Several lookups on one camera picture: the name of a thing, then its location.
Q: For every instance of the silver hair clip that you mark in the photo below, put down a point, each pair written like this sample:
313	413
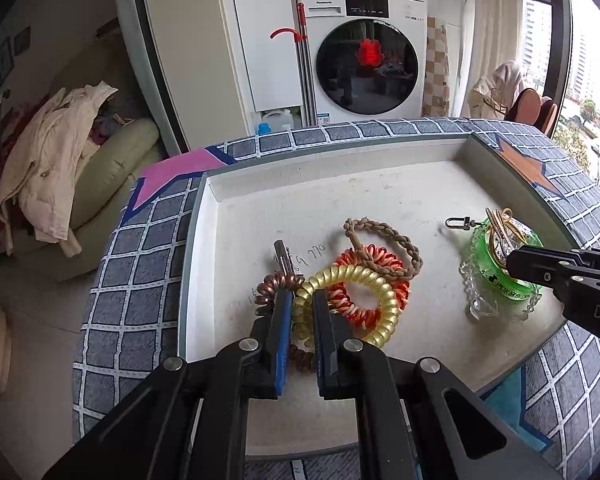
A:
280	252

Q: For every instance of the white tray with grey rim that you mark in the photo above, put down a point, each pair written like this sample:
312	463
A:
260	200

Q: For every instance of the white front-load washing machine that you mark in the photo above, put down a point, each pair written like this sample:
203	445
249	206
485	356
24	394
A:
365	60

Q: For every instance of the cream jacket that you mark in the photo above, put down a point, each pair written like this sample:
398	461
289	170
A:
45	160

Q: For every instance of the framed wall pictures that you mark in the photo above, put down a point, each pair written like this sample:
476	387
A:
2	65

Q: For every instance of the clear plastic jug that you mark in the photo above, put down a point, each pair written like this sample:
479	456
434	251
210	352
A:
280	120

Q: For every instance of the brown chair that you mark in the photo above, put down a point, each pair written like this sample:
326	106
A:
530	105

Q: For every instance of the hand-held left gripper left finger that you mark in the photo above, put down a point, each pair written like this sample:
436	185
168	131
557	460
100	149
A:
283	350

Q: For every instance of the white cabinet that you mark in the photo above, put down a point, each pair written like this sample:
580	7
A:
265	35

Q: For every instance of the cream sofa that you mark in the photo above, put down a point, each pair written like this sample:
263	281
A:
115	165

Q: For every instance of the checkered board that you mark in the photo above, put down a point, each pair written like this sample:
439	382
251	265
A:
436	70

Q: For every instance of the beige cloth on chair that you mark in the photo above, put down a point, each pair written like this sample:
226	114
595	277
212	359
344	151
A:
495	90

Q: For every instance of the dark window frame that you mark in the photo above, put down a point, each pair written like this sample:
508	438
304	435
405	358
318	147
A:
560	50

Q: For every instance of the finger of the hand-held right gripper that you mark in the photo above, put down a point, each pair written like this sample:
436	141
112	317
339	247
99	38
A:
545	262
592	310

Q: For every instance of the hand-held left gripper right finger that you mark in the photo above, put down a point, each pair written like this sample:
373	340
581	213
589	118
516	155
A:
326	350

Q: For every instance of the green wristband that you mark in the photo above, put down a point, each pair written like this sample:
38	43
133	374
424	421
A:
485	260

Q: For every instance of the gold hair clip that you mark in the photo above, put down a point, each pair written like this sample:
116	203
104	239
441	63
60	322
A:
495	225

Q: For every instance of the grey grid tablecloth with stars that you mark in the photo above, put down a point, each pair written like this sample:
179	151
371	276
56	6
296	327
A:
130	310

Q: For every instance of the white bottle with blue cap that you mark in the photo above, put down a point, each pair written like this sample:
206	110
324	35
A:
264	128

